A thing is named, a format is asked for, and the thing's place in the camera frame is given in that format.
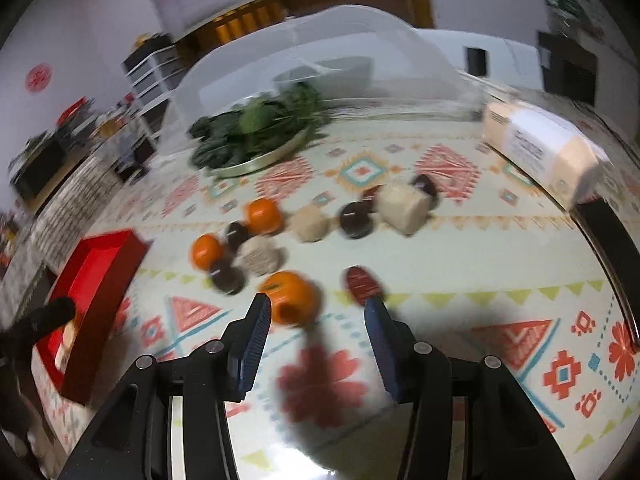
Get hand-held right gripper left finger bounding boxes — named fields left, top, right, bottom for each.
left=59, top=292, right=273, bottom=480

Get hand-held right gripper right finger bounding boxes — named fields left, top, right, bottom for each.
left=364, top=297, right=576, bottom=480

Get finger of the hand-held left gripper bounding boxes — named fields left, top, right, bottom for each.
left=25, top=297, right=76, bottom=336

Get small sugarcane piece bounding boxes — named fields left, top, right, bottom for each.
left=52, top=322, right=78, bottom=371
left=290, top=205, right=333, bottom=243
left=237, top=236, right=283, bottom=277

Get orange tangerine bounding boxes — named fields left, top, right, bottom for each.
left=191, top=234, right=226, bottom=271
left=260, top=270, right=322, bottom=325
left=244, top=198, right=283, bottom=235

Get red oval fruit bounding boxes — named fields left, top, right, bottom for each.
left=342, top=266, right=386, bottom=306

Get red tray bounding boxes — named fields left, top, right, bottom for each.
left=32, top=229, right=151, bottom=405

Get large sugarcane piece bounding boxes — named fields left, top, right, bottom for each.
left=376, top=182, right=435, bottom=236

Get patterned chair cover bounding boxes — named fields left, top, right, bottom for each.
left=30, top=152, right=131, bottom=266

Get black microwave oven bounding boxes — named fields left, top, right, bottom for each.
left=10, top=132, right=76, bottom=201

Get round metal plate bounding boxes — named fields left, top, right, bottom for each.
left=210, top=127, right=311, bottom=178

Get red box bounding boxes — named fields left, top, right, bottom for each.
left=57, top=97, right=93, bottom=126

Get dark leafy greens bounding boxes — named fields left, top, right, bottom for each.
left=189, top=82, right=331, bottom=170

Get beige tissue pack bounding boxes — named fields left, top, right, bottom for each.
left=481, top=100, right=603, bottom=211

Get plastic drawer cabinet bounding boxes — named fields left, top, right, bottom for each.
left=122, top=42, right=186, bottom=161

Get white mesh food cover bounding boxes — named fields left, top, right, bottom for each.
left=159, top=5, right=483, bottom=161

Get black cabinet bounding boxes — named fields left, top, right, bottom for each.
left=537, top=30, right=598, bottom=106

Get wooden cabinet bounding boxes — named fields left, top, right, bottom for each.
left=175, top=0, right=436, bottom=58

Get red round wall decoration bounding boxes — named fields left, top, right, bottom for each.
left=25, top=62, right=53, bottom=93

